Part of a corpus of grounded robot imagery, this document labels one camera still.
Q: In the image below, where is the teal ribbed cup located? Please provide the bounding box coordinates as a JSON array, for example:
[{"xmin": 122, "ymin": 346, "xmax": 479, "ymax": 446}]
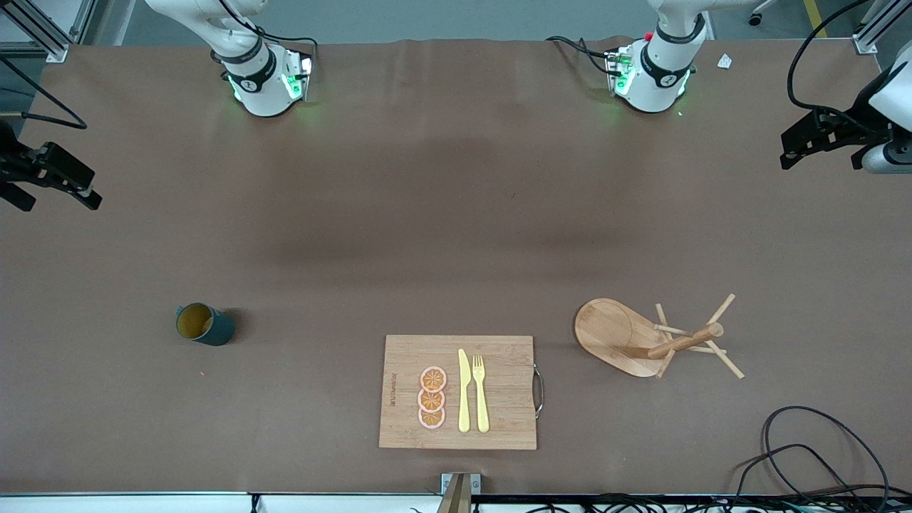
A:
[{"xmin": 175, "ymin": 303, "xmax": 236, "ymax": 347}]

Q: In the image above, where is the wooden mug tree stand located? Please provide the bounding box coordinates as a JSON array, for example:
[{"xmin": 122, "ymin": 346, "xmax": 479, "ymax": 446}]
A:
[{"xmin": 574, "ymin": 294, "xmax": 745, "ymax": 380}]

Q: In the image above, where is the bamboo cutting board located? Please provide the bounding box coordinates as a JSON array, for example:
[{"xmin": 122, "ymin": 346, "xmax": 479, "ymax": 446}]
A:
[{"xmin": 378, "ymin": 335, "xmax": 537, "ymax": 451}]

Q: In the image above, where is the yellow plastic fork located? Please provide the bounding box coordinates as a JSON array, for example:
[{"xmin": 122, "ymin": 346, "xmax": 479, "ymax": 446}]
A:
[{"xmin": 472, "ymin": 354, "xmax": 491, "ymax": 434}]

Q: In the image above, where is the yellow plastic knife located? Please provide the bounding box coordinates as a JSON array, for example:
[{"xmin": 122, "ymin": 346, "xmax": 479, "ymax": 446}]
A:
[{"xmin": 457, "ymin": 348, "xmax": 472, "ymax": 433}]

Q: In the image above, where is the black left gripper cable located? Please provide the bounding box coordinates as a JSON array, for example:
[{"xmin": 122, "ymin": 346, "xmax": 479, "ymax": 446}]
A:
[{"xmin": 787, "ymin": 0, "xmax": 881, "ymax": 135}]

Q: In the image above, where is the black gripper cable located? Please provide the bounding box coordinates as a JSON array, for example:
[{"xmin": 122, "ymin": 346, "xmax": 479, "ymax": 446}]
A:
[
  {"xmin": 0, "ymin": 57, "xmax": 88, "ymax": 130},
  {"xmin": 787, "ymin": 0, "xmax": 881, "ymax": 135}
]

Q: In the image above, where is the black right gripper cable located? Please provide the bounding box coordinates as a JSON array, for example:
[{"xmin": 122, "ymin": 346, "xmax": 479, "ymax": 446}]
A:
[{"xmin": 0, "ymin": 57, "xmax": 88, "ymax": 130}]

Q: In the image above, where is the aluminium frame profile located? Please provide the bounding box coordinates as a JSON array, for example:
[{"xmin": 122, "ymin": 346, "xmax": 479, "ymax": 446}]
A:
[
  {"xmin": 853, "ymin": 0, "xmax": 912, "ymax": 55},
  {"xmin": 0, "ymin": 0, "xmax": 97, "ymax": 63}
]

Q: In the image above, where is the black arm base cable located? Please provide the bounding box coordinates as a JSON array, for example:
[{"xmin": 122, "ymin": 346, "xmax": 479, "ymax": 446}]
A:
[
  {"xmin": 546, "ymin": 36, "xmax": 621, "ymax": 76},
  {"xmin": 214, "ymin": 0, "xmax": 319, "ymax": 72}
]

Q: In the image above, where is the large looped black cable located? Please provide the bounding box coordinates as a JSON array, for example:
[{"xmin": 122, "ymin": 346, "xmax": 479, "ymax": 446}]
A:
[{"xmin": 762, "ymin": 406, "xmax": 893, "ymax": 510}]

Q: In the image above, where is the small looped black cable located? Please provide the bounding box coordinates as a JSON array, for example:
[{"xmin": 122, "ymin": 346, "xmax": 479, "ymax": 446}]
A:
[{"xmin": 730, "ymin": 443, "xmax": 866, "ymax": 513}]

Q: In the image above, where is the white table edge rail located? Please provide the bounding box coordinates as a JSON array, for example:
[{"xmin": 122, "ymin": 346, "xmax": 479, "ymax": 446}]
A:
[{"xmin": 0, "ymin": 492, "xmax": 442, "ymax": 513}]

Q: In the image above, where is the black cable along table edge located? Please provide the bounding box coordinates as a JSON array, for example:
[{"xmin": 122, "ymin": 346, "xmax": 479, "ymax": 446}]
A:
[{"xmin": 474, "ymin": 494, "xmax": 912, "ymax": 513}]

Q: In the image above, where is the metal table edge bracket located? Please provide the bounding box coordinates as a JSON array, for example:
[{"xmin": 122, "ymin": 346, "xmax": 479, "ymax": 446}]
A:
[{"xmin": 436, "ymin": 472, "xmax": 482, "ymax": 513}]

